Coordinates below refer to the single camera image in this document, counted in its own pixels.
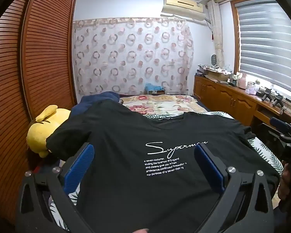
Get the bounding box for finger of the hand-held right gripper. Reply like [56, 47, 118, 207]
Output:
[269, 117, 291, 137]
[258, 123, 285, 149]

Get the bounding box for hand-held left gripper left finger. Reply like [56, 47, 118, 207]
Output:
[15, 143, 95, 233]

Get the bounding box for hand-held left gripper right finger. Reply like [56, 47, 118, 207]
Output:
[194, 143, 274, 233]

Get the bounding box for black printed t-shirt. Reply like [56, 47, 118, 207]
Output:
[46, 101, 281, 233]

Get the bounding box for person's right hand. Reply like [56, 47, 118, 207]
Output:
[278, 164, 291, 202]

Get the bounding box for black handheld device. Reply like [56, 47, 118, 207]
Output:
[273, 92, 285, 107]
[260, 89, 273, 102]

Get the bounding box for translucent purple container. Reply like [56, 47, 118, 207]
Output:
[245, 81, 257, 95]

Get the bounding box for yellow plush toy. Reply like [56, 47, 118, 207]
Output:
[26, 105, 72, 158]

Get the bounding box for pink jar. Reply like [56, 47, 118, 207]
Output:
[236, 73, 248, 89]

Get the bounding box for wooden cabinet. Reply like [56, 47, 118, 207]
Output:
[193, 75, 291, 136]

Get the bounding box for navy blue cloth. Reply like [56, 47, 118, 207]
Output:
[71, 91, 120, 119]

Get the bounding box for grey window blind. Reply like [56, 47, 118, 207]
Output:
[236, 0, 291, 97]

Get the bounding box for cardboard box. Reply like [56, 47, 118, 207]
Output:
[205, 68, 231, 82]

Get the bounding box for floral blanket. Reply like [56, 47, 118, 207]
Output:
[119, 94, 210, 118]

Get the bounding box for floral cloth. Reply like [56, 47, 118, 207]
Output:
[198, 64, 231, 74]

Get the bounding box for light blue cloth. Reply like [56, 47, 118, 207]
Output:
[145, 83, 164, 93]

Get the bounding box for beige tied window curtain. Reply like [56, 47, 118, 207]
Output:
[207, 0, 225, 67]

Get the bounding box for beige air conditioner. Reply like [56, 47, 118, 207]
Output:
[161, 0, 206, 21]

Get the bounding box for ring-patterned wall curtain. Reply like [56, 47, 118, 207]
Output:
[73, 18, 194, 96]

